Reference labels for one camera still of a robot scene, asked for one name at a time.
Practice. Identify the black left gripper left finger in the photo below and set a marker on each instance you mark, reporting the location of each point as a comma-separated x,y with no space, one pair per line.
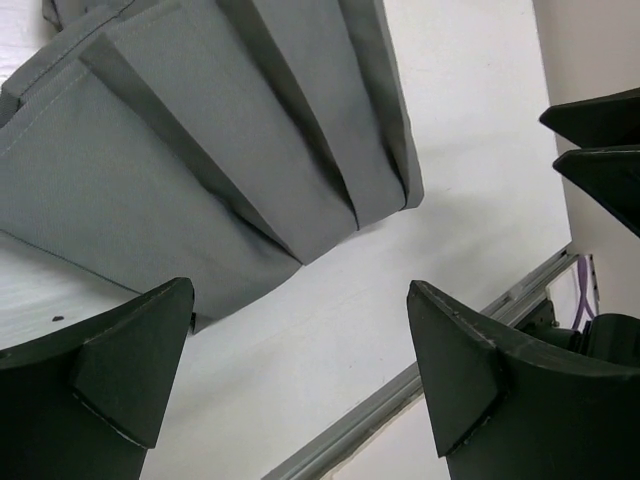
88,401

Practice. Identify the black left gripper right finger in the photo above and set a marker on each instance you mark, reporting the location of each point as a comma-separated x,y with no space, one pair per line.
504,404

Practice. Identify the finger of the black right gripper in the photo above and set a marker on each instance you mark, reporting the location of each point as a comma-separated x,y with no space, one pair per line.
610,176
607,121

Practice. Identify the grey pleated skirt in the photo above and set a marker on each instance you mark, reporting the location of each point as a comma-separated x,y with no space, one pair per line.
228,142

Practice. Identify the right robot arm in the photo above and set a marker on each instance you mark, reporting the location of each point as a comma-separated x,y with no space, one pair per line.
608,337

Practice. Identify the aluminium table edge rail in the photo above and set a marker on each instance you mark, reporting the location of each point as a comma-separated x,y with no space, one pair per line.
344,437

